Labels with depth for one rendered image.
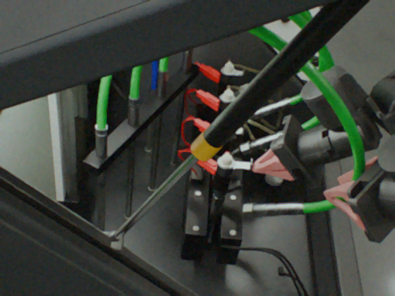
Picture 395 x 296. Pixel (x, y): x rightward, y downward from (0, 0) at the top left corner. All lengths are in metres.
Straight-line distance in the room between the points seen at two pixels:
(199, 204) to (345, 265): 0.28
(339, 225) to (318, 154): 0.29
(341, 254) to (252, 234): 0.21
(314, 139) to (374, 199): 0.18
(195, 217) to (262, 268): 0.21
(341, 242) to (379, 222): 0.38
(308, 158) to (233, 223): 0.23
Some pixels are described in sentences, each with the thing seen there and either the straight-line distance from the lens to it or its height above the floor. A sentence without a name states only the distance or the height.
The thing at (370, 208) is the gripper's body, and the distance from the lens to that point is 0.71.
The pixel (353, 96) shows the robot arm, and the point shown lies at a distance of 0.82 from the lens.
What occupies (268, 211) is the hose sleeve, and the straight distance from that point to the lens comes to 0.84.
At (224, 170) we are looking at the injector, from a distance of 0.93.
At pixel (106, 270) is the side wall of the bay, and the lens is 0.56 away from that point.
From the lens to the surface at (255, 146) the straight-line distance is 1.01.
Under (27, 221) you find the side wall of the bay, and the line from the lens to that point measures 0.52.
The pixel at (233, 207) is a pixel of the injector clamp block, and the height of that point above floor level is 0.98.
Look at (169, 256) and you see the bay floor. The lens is 1.15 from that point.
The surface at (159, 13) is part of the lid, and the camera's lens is 0.33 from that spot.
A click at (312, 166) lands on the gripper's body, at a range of 0.88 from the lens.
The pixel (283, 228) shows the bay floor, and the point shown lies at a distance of 1.24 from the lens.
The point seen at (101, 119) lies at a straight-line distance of 0.88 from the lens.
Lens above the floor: 1.78
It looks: 45 degrees down
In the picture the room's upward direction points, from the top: 9 degrees clockwise
